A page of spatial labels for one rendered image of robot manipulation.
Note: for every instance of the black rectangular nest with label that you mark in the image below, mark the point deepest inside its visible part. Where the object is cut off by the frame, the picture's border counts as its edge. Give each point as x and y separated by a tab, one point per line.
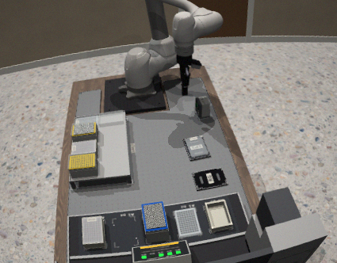
207	179

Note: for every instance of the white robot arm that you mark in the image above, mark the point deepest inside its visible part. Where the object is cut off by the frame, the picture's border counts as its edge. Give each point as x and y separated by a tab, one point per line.
141	65

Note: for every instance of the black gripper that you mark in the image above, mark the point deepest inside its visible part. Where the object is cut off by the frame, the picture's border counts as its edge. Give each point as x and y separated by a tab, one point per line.
184	63

